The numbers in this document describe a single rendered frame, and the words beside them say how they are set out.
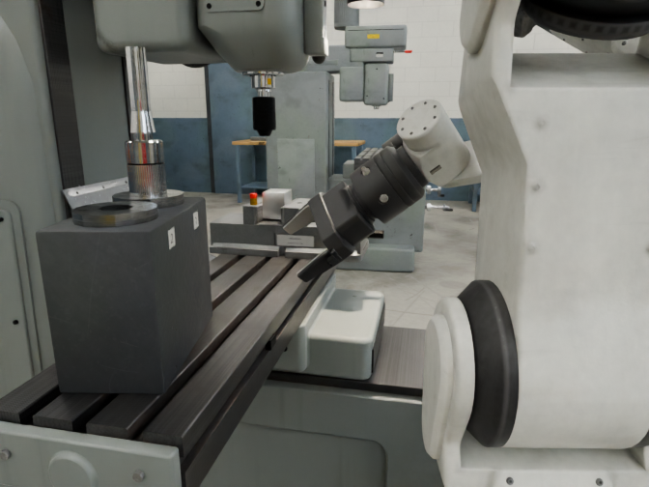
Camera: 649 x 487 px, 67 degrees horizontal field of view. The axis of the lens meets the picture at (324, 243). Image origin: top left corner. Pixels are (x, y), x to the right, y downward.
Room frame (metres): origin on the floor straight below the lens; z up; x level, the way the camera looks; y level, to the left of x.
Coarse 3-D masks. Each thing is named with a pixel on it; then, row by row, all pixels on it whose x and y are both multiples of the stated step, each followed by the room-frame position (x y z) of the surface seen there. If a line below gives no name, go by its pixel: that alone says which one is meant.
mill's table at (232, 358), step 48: (240, 288) 0.83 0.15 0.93; (288, 288) 0.83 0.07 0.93; (240, 336) 0.63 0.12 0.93; (288, 336) 0.77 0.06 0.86; (48, 384) 0.50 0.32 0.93; (192, 384) 0.50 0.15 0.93; (240, 384) 0.57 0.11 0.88; (0, 432) 0.43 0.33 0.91; (48, 432) 0.43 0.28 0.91; (96, 432) 0.43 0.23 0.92; (144, 432) 0.42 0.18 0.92; (192, 432) 0.43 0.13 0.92; (0, 480) 0.43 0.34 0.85; (48, 480) 0.42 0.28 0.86; (96, 480) 0.41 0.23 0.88; (144, 480) 0.40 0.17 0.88; (192, 480) 0.42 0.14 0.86
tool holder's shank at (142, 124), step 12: (132, 48) 0.63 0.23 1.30; (144, 48) 0.64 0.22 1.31; (132, 60) 0.63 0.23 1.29; (144, 60) 0.64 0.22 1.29; (132, 72) 0.63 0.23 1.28; (144, 72) 0.63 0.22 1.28; (132, 84) 0.63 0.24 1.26; (144, 84) 0.63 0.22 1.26; (132, 96) 0.63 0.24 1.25; (144, 96) 0.63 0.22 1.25; (132, 108) 0.63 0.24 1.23; (144, 108) 0.63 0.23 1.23; (132, 120) 0.63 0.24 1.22; (144, 120) 0.63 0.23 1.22; (144, 132) 0.63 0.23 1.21
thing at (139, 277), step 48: (48, 240) 0.48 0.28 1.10; (96, 240) 0.48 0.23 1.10; (144, 240) 0.48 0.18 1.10; (192, 240) 0.62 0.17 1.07; (48, 288) 0.48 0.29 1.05; (96, 288) 0.48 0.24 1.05; (144, 288) 0.48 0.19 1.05; (192, 288) 0.61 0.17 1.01; (96, 336) 0.48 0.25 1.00; (144, 336) 0.48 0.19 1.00; (192, 336) 0.59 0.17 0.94; (96, 384) 0.48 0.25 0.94; (144, 384) 0.48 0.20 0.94
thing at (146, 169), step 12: (132, 156) 0.62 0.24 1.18; (144, 156) 0.62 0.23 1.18; (156, 156) 0.63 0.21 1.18; (132, 168) 0.62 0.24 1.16; (144, 168) 0.62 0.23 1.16; (156, 168) 0.63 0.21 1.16; (132, 180) 0.62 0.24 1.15; (144, 180) 0.62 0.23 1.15; (156, 180) 0.63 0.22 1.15; (132, 192) 0.62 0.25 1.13; (144, 192) 0.62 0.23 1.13; (156, 192) 0.62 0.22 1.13
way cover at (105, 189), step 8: (96, 184) 1.05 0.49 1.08; (104, 184) 1.07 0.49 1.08; (112, 184) 1.10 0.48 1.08; (120, 184) 1.12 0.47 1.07; (64, 192) 0.95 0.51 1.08; (72, 192) 0.97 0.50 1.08; (80, 192) 0.99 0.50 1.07; (88, 192) 1.01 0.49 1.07; (96, 192) 1.03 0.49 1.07; (104, 192) 1.06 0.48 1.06; (112, 192) 1.08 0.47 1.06; (72, 200) 0.96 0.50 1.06; (80, 200) 0.98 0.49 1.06; (88, 200) 1.00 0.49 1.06; (96, 200) 1.02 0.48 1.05; (72, 208) 0.95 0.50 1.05
